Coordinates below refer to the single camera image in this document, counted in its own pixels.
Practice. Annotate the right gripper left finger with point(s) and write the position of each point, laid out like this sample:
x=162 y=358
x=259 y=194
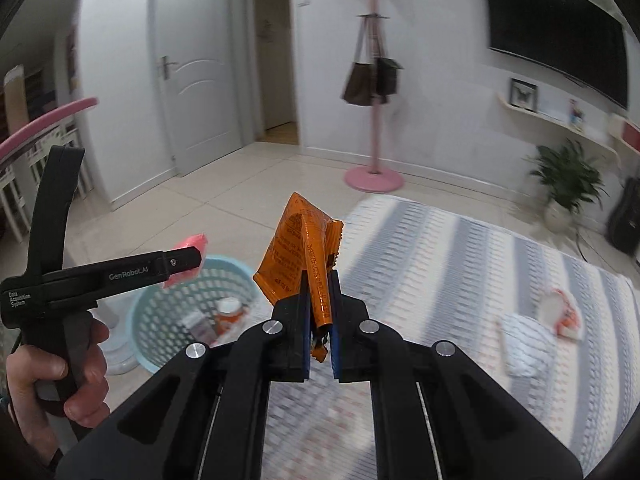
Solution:
x=201 y=417

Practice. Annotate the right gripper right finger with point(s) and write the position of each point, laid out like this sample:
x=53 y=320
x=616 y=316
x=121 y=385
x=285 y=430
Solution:
x=436 y=413

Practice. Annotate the pink wrapper piece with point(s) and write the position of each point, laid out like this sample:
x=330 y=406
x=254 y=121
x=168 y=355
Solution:
x=185 y=261

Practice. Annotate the orange snack wrapper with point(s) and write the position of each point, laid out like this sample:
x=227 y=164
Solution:
x=303 y=250

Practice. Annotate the orange paper cup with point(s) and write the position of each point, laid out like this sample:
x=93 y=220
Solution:
x=228 y=311

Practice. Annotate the person's left hand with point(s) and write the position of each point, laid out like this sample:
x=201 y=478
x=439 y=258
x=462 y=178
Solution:
x=87 y=407

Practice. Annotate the white paper in basket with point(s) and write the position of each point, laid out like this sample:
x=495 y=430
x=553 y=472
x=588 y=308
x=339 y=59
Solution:
x=199 y=327

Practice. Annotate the white striped cloth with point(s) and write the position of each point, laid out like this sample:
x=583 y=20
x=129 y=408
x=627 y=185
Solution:
x=528 y=347

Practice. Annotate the light blue plastic basket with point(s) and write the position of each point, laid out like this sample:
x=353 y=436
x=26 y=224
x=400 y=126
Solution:
x=153 y=326

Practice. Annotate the white dining chair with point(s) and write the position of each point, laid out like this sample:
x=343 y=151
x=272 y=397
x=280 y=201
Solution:
x=26 y=158

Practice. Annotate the striped knitted table cloth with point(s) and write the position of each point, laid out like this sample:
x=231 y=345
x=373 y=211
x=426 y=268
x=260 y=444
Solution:
x=433 y=275

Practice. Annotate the small white paper cup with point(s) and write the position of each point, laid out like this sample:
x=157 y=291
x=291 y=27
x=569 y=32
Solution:
x=559 y=312

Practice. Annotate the pink round side table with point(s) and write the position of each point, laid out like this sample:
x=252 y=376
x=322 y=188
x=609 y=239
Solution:
x=45 y=124

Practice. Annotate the pink coat stand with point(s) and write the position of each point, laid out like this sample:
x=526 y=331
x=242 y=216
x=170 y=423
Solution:
x=374 y=177

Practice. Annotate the potted green plant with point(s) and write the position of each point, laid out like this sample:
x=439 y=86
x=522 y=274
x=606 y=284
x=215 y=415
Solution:
x=571 y=181

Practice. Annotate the white door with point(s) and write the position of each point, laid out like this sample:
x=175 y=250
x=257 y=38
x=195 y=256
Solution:
x=192 y=43

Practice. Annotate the framed butterfly picture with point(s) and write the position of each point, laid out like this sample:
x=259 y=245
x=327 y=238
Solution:
x=523 y=94

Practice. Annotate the brown handbag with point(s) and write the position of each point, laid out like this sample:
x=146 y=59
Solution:
x=358 y=85

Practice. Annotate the black handbag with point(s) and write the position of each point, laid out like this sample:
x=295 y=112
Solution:
x=387 y=69

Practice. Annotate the black television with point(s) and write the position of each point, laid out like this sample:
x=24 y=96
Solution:
x=574 y=37

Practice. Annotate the curved white wall shelf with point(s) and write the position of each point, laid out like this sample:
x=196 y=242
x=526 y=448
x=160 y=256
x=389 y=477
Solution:
x=610 y=155

